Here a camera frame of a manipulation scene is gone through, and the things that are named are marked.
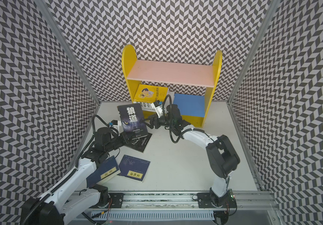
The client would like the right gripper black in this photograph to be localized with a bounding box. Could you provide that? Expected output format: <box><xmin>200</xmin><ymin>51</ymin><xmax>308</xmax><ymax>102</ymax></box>
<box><xmin>142</xmin><ymin>112</ymin><xmax>174</xmax><ymax>129</ymax></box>

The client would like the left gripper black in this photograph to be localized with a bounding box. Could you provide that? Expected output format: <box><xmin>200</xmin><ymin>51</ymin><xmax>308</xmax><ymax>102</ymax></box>
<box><xmin>105</xmin><ymin>131</ymin><xmax>136</xmax><ymax>152</ymax></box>

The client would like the white book black bold text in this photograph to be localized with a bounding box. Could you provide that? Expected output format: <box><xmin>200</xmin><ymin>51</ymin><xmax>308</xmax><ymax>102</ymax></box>
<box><xmin>133</xmin><ymin>100</ymin><xmax>162</xmax><ymax>112</ymax></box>

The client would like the black book white character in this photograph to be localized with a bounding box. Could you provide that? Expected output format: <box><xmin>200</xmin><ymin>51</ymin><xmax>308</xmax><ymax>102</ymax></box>
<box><xmin>117</xmin><ymin>103</ymin><xmax>148</xmax><ymax>139</ymax></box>

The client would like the yellow illustrated book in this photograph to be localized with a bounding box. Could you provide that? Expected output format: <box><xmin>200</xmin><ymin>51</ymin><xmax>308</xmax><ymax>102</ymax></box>
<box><xmin>133</xmin><ymin>84</ymin><xmax>169</xmax><ymax>103</ymax></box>

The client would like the black book orange title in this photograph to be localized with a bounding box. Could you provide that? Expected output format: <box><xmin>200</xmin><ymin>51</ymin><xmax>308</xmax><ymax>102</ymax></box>
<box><xmin>125</xmin><ymin>133</ymin><xmax>152</xmax><ymax>153</ymax></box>

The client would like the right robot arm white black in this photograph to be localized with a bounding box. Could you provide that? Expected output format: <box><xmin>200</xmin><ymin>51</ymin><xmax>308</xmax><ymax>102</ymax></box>
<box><xmin>143</xmin><ymin>101</ymin><xmax>240</xmax><ymax>208</ymax></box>

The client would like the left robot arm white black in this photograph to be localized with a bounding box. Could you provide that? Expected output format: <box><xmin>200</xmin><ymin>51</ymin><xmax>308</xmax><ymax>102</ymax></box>
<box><xmin>20</xmin><ymin>127</ymin><xmax>134</xmax><ymax>225</ymax></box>

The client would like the navy book yellow label flat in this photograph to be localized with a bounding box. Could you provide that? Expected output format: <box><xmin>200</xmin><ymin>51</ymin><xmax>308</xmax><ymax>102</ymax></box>
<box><xmin>119</xmin><ymin>155</ymin><xmax>150</xmax><ymax>182</ymax></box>

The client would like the navy book yellow label tilted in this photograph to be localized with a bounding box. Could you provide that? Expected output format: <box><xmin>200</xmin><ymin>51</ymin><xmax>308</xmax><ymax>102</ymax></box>
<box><xmin>86</xmin><ymin>156</ymin><xmax>121</xmax><ymax>188</ymax></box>

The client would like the yellow pink blue bookshelf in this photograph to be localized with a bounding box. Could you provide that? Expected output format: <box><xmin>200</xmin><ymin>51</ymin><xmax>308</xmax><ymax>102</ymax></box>
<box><xmin>121</xmin><ymin>45</ymin><xmax>223</xmax><ymax>128</ymax></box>

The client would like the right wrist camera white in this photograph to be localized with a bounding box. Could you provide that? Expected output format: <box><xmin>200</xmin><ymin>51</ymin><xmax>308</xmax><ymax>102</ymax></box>
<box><xmin>151</xmin><ymin>100</ymin><xmax>164</xmax><ymax>118</ymax></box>

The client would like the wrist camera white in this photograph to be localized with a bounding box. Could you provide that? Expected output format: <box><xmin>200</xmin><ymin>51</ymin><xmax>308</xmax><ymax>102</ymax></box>
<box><xmin>109</xmin><ymin>120</ymin><xmax>122</xmax><ymax>127</ymax></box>
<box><xmin>151</xmin><ymin>100</ymin><xmax>164</xmax><ymax>118</ymax></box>

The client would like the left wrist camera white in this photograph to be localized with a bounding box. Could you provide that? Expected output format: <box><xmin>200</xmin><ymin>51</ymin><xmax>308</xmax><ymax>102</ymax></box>
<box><xmin>109</xmin><ymin>120</ymin><xmax>122</xmax><ymax>127</ymax></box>

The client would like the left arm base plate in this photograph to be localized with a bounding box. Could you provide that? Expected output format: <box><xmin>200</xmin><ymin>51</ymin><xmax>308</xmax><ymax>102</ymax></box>
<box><xmin>93</xmin><ymin>193</ymin><xmax>125</xmax><ymax>209</ymax></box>

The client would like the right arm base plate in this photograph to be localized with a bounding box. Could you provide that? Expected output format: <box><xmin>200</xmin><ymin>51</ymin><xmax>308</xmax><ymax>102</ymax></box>
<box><xmin>197</xmin><ymin>190</ymin><xmax>237</xmax><ymax>209</ymax></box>

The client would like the aluminium front rail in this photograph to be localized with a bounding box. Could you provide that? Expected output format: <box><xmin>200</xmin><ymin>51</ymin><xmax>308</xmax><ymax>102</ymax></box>
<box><xmin>41</xmin><ymin>190</ymin><xmax>279</xmax><ymax>212</ymax></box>

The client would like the aluminium corner post right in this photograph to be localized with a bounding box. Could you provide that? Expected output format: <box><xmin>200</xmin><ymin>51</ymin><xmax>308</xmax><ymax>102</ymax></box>
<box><xmin>227</xmin><ymin>0</ymin><xmax>281</xmax><ymax>105</ymax></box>

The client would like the aluminium corner post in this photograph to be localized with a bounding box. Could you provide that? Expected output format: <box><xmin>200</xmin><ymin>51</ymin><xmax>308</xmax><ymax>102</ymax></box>
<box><xmin>34</xmin><ymin>0</ymin><xmax>100</xmax><ymax>105</ymax></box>
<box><xmin>227</xmin><ymin>0</ymin><xmax>281</xmax><ymax>105</ymax></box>

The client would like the aluminium corner post left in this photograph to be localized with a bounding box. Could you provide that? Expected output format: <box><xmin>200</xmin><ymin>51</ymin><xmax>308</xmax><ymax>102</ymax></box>
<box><xmin>34</xmin><ymin>0</ymin><xmax>100</xmax><ymax>105</ymax></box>

